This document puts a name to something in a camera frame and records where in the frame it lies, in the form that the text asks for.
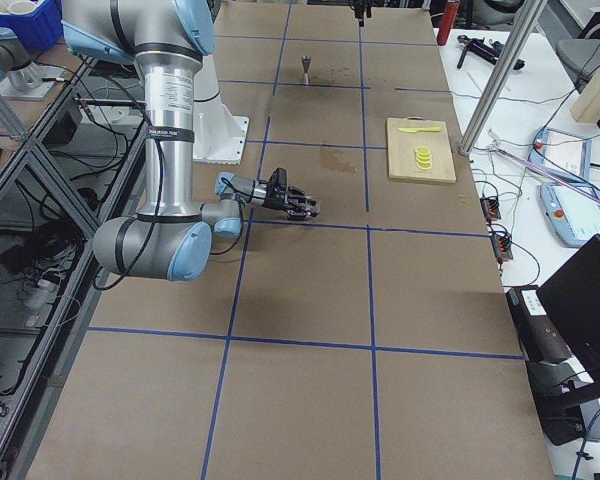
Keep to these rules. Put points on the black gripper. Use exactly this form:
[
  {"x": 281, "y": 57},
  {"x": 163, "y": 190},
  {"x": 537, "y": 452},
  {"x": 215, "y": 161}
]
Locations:
[
  {"x": 276, "y": 202},
  {"x": 361, "y": 10}
]

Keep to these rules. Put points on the steel measuring jigger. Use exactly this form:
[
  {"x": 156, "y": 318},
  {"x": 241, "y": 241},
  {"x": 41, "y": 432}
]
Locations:
[{"x": 306, "y": 63}]

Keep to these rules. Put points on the clear glass beaker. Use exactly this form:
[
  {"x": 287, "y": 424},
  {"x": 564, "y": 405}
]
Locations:
[{"x": 312, "y": 211}]

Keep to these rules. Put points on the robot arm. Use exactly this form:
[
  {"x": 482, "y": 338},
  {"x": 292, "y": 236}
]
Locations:
[{"x": 170, "y": 44}]

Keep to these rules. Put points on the red cylinder bottle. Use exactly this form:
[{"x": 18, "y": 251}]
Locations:
[{"x": 447, "y": 21}]

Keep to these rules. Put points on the wooden cutting board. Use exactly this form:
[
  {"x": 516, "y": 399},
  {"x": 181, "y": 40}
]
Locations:
[{"x": 402, "y": 147}]

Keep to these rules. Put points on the lemon slice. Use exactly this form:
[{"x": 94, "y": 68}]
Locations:
[{"x": 423, "y": 156}]

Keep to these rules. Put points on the yellow plastic knife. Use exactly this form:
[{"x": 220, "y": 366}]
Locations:
[{"x": 414, "y": 130}]

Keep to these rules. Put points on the brown paper table cover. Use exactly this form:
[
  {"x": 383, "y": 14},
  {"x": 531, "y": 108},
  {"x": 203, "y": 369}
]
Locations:
[{"x": 373, "y": 342}]

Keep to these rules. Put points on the grey office chair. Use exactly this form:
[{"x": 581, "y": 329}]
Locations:
[{"x": 581, "y": 56}]

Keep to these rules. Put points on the left teach pendant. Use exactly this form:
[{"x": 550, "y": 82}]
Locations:
[{"x": 563, "y": 154}]

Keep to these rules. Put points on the teach pendant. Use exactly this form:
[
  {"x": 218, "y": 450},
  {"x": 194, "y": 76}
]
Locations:
[
  {"x": 571, "y": 211},
  {"x": 563, "y": 154}
]

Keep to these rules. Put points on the black box device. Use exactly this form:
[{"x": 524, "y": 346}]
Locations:
[{"x": 537, "y": 334}]

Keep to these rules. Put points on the right teach pendant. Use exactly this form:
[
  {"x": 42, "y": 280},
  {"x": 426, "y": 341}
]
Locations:
[{"x": 571, "y": 211}]

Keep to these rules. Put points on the black monitor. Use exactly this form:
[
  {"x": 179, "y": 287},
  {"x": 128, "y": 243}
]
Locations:
[{"x": 571, "y": 299}]

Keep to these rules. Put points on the blue storage bin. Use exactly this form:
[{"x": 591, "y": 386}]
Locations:
[{"x": 38, "y": 30}]

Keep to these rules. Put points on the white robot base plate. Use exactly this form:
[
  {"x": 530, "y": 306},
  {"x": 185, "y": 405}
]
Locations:
[{"x": 220, "y": 136}]

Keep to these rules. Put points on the aluminium frame post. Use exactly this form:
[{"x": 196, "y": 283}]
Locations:
[{"x": 515, "y": 42}]

